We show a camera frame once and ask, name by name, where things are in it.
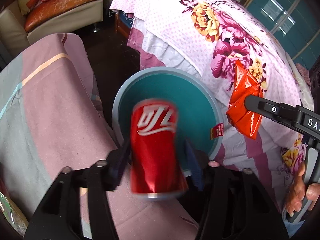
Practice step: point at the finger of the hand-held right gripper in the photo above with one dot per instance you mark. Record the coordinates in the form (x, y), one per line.
(272, 111)

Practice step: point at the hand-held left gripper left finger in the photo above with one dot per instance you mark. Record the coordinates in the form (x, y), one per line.
(117, 167)

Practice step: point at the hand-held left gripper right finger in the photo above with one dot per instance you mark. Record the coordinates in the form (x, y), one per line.
(196, 170)

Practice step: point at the red foil snack wrapper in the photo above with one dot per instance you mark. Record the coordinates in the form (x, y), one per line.
(240, 100)

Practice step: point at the red soda can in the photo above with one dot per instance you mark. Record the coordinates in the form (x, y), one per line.
(155, 150)

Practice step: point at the teal plastic trash bin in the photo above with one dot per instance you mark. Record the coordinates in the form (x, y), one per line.
(195, 100)

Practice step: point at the person's right hand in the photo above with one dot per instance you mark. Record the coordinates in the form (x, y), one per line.
(295, 192)

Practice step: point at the pink striped cloth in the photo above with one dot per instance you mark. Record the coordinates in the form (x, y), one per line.
(50, 117)

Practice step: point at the pink floral bed sheet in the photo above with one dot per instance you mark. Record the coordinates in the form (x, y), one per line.
(225, 30)

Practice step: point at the teal cabinet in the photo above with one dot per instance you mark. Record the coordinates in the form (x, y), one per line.
(282, 17)

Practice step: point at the green plastic packet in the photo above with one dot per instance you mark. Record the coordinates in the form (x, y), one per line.
(10, 212)

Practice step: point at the pink embroidered bed skirt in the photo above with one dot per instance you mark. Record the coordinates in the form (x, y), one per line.
(150, 55)

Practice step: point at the cream leather sofa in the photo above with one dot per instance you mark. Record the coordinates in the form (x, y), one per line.
(62, 17)

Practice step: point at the orange seat cushion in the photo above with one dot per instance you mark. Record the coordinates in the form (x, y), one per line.
(70, 2)

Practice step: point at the wooden bed frame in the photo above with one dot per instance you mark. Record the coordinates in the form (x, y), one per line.
(122, 27)

